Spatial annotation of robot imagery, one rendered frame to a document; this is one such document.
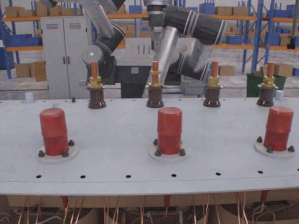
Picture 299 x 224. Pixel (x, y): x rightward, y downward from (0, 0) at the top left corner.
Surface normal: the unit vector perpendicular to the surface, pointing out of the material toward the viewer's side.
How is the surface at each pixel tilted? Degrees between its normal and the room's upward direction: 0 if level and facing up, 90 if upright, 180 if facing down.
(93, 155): 0
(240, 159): 0
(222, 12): 90
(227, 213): 90
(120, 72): 90
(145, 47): 90
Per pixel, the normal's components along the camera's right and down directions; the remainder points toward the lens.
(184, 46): 0.04, 0.33
